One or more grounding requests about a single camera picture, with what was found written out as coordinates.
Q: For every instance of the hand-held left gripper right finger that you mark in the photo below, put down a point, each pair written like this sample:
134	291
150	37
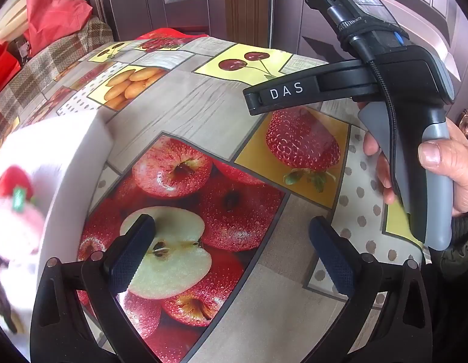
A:
332	261

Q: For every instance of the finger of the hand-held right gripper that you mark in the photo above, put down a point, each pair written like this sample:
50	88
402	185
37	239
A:
287	90

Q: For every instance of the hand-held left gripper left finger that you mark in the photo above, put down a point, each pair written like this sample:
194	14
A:
130	257

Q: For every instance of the pink plush toy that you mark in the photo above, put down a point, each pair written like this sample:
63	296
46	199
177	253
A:
14	223

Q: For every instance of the white foam tray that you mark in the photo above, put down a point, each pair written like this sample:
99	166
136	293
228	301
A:
67	151

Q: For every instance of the woven straw ornament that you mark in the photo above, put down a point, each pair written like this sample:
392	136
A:
3	302

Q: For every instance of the red apple plush toy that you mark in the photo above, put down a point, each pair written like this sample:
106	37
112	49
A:
13	181

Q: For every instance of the person's right hand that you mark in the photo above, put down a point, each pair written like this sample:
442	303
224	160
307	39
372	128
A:
460	174

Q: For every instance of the red printed cloth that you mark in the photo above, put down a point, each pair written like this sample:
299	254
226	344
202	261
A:
162	39

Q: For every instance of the plaid sofa cover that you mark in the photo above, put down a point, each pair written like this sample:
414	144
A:
49	60

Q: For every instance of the red glossy tote bag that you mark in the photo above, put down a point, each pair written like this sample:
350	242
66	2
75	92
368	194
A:
3	68

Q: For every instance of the red nonwoven bag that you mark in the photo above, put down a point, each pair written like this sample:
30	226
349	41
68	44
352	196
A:
56	11

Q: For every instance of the cream foam roll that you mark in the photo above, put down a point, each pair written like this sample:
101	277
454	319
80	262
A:
9	19

